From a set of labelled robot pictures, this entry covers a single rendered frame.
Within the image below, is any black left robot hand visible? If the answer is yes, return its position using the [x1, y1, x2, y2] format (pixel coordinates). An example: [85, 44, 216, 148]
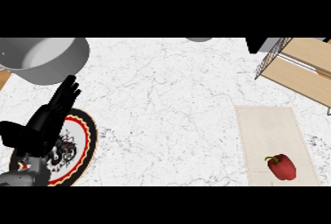
[0, 74, 83, 158]

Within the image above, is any beige placemat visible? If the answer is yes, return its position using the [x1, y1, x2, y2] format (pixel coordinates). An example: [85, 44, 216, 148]
[234, 105, 324, 186]

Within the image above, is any black rimmed patterned plate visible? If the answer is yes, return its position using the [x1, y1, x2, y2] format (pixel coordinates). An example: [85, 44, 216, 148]
[8, 108, 99, 187]

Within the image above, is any wooden cutting board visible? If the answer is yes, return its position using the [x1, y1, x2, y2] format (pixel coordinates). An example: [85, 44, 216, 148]
[0, 68, 14, 91]

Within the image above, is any grey metal pot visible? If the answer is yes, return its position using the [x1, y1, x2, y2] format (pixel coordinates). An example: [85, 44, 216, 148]
[0, 38, 92, 86]

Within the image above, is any black appliance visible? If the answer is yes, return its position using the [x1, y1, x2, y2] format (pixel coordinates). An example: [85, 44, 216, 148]
[246, 38, 269, 54]

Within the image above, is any red bell pepper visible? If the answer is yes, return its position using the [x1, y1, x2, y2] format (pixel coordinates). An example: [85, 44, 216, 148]
[263, 153, 297, 181]

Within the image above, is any wooden wire tiered shelf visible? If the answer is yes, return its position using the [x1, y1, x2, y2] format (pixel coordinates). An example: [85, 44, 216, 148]
[253, 38, 331, 116]

